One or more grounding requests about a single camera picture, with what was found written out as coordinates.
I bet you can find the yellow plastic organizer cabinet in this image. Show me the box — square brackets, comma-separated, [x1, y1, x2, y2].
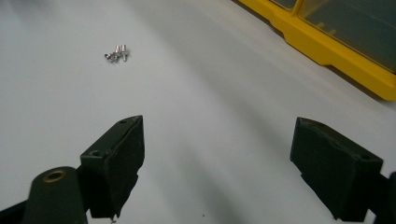
[232, 0, 396, 102]

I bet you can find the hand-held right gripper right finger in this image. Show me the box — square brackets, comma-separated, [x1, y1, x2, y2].
[289, 116, 385, 223]

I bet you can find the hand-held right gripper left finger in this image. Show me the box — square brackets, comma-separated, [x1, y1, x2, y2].
[78, 115, 146, 220]

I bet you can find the cluster of small silver screws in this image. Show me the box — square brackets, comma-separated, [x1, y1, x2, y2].
[103, 44, 131, 63]

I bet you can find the set of clear organizer drawers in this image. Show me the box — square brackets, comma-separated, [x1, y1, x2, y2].
[270, 0, 396, 74]

